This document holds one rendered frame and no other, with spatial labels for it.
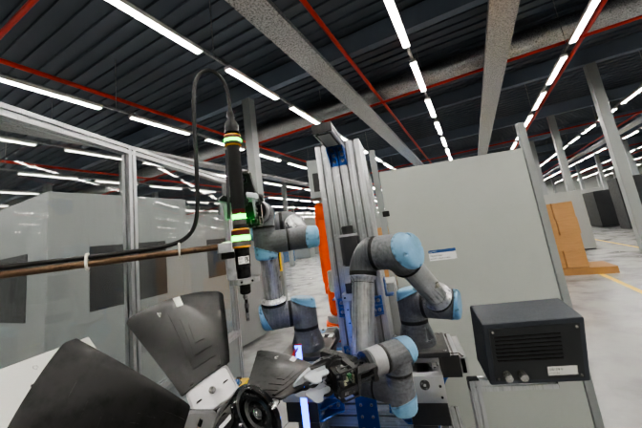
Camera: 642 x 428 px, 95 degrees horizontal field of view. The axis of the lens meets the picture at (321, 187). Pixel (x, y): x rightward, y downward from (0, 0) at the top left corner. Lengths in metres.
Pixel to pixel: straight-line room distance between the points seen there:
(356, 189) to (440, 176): 1.13
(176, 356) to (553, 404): 2.59
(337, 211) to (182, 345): 1.02
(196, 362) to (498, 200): 2.31
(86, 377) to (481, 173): 2.49
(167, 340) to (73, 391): 0.28
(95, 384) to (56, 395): 0.04
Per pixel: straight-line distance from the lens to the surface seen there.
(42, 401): 0.58
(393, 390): 1.00
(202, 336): 0.81
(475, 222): 2.57
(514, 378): 1.14
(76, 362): 0.59
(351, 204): 1.55
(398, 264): 0.99
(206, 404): 0.76
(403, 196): 2.48
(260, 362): 1.00
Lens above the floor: 1.53
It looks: 10 degrees up
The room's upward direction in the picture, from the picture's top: 8 degrees counter-clockwise
